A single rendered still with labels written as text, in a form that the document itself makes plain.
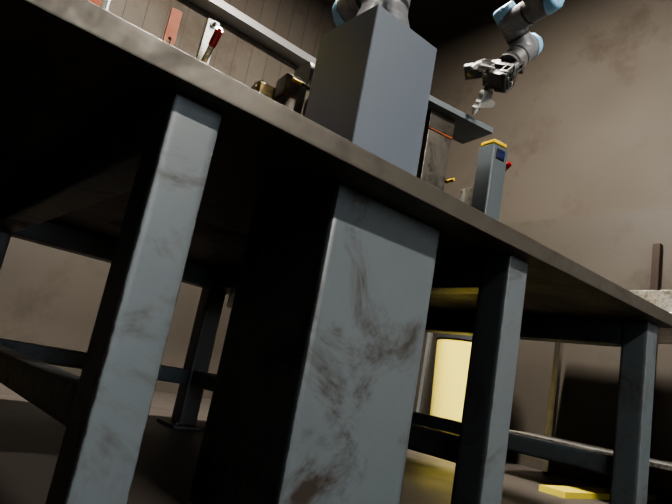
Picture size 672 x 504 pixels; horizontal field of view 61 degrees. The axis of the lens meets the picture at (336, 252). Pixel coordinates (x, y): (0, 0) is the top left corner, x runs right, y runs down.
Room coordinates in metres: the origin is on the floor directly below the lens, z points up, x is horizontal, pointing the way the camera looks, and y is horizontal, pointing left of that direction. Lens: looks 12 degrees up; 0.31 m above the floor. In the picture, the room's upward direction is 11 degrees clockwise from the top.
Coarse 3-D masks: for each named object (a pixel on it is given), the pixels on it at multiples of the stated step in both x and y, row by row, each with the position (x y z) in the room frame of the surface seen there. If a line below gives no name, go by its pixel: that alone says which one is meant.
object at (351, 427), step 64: (320, 192) 1.06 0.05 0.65; (256, 256) 1.20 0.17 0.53; (320, 256) 1.03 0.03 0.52; (384, 256) 1.11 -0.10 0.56; (256, 320) 1.16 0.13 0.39; (320, 320) 1.03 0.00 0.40; (384, 320) 1.12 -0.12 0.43; (256, 384) 1.12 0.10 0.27; (320, 384) 1.04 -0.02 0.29; (384, 384) 1.14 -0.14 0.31; (256, 448) 1.09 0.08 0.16; (320, 448) 1.06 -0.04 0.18; (384, 448) 1.16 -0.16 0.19
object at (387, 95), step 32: (352, 32) 1.15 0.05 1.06; (384, 32) 1.11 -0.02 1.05; (320, 64) 1.23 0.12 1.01; (352, 64) 1.13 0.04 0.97; (384, 64) 1.12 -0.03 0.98; (416, 64) 1.17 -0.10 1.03; (320, 96) 1.20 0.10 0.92; (352, 96) 1.11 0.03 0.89; (384, 96) 1.13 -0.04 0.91; (416, 96) 1.18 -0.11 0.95; (352, 128) 1.09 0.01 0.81; (384, 128) 1.14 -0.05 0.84; (416, 128) 1.19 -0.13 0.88; (416, 160) 1.21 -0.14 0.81
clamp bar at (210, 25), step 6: (210, 24) 1.45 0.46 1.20; (216, 24) 1.44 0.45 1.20; (204, 30) 1.45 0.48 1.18; (210, 30) 1.45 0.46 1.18; (204, 36) 1.45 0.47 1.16; (210, 36) 1.46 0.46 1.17; (204, 42) 1.45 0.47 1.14; (198, 48) 1.46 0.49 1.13; (204, 48) 1.46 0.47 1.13; (198, 54) 1.46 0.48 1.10
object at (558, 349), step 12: (648, 300) 2.37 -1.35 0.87; (660, 300) 2.34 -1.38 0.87; (660, 336) 2.71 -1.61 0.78; (552, 372) 3.32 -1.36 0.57; (552, 384) 3.31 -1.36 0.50; (552, 396) 3.31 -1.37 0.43; (552, 408) 3.30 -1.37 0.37; (552, 420) 3.30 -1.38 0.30; (516, 432) 2.88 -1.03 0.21; (552, 432) 3.30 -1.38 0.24; (564, 444) 2.68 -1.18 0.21; (576, 444) 2.72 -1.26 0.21; (588, 444) 3.05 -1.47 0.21
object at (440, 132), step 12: (432, 120) 1.60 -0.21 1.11; (444, 120) 1.62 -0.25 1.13; (432, 132) 1.60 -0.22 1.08; (444, 132) 1.62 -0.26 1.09; (432, 144) 1.61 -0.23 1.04; (444, 144) 1.63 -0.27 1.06; (420, 156) 1.61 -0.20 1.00; (432, 156) 1.61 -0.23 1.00; (444, 156) 1.63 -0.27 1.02; (420, 168) 1.60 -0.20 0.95; (432, 168) 1.61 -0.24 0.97; (444, 168) 1.64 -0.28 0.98; (432, 180) 1.62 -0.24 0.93; (444, 180) 1.64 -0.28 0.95
